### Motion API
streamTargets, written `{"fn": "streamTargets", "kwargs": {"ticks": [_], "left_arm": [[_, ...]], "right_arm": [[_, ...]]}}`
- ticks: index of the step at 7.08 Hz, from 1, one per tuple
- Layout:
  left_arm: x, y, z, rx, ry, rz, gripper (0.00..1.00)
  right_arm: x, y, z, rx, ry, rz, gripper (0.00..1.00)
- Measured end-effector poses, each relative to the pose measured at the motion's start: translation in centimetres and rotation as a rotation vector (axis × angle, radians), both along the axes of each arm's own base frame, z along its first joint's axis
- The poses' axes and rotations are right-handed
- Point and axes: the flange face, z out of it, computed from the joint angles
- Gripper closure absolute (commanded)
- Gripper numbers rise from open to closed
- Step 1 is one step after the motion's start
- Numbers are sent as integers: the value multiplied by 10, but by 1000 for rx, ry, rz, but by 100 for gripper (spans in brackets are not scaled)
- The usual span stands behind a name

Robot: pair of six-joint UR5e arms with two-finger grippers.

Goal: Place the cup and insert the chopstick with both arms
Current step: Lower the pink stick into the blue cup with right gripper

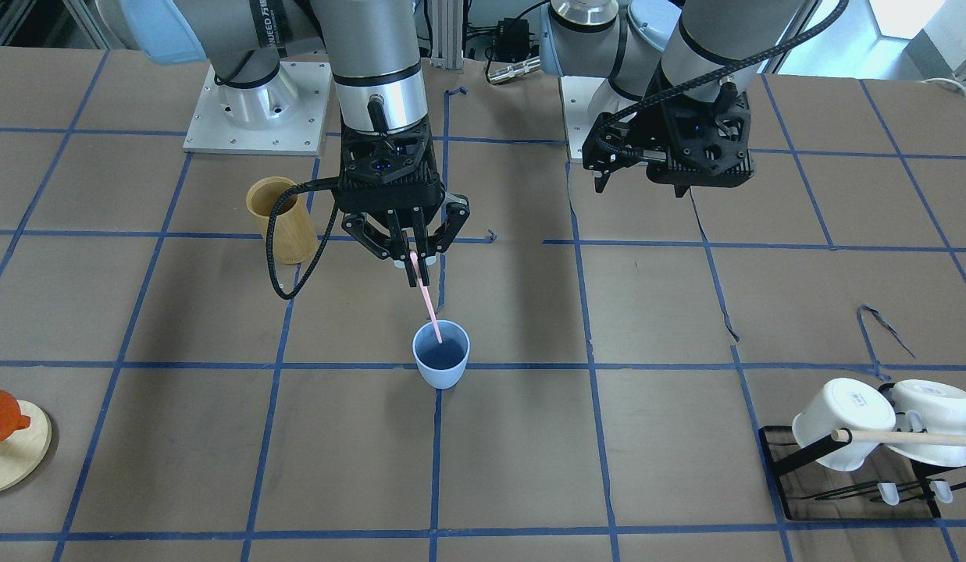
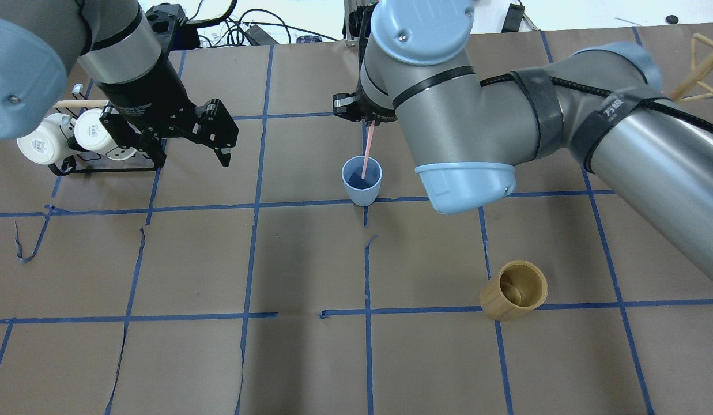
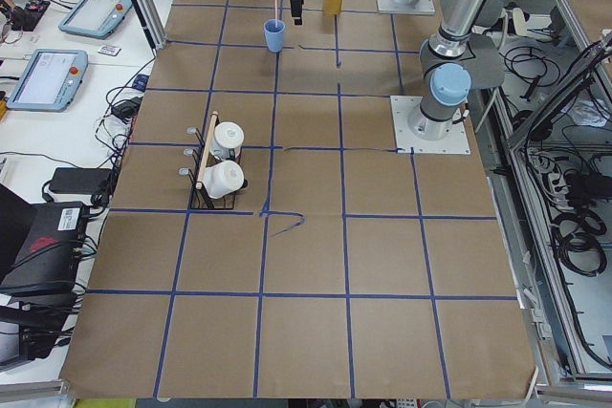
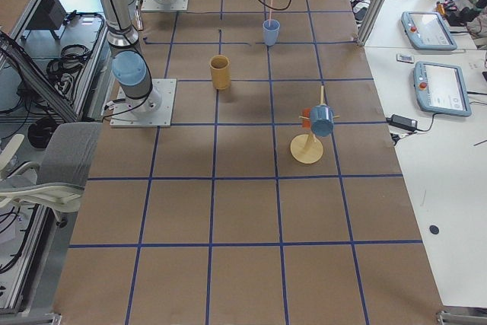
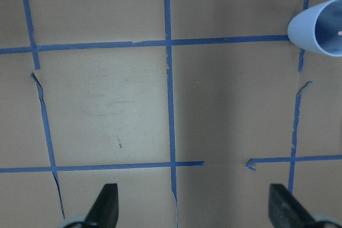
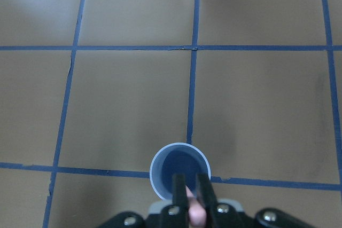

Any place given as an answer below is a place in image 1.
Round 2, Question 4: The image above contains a pink chopstick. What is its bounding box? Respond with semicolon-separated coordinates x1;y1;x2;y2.
410;249;444;344

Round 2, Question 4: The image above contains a black braided cable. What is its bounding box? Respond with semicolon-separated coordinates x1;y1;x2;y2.
264;178;344;301
589;0;850;157

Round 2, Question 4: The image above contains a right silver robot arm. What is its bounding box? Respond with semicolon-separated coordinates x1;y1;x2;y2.
96;1;471;286

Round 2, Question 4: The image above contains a wooden cup tree stand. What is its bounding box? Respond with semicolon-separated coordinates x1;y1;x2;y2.
0;400;53;492

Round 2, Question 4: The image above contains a white mug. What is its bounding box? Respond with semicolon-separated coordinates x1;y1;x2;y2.
886;379;966;468
792;378;896;447

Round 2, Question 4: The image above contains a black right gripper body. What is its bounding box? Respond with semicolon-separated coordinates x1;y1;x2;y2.
330;118;471;259

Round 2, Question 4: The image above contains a lower white mug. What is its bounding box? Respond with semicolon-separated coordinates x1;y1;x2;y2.
792;378;896;447

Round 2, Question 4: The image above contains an upper white mug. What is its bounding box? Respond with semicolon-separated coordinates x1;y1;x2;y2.
886;379;966;468

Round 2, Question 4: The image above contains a black wire mug rack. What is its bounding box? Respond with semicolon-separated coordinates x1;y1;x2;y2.
758;382;966;521

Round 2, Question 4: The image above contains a blue plastic cup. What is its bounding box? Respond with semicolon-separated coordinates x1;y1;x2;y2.
412;320;471;389

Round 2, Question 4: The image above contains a black device behind table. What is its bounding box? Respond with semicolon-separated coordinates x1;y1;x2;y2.
490;18;530;62

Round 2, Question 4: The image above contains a bamboo chopstick holder cup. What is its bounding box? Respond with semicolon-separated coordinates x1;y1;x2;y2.
246;176;318;265

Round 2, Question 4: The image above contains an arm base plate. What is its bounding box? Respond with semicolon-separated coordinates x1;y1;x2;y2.
183;62;332;156
560;76;612;163

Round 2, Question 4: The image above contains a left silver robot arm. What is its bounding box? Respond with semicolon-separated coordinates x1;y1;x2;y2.
540;1;803;197

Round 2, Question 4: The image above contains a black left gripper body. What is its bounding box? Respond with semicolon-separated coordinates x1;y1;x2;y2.
582;84;755;197

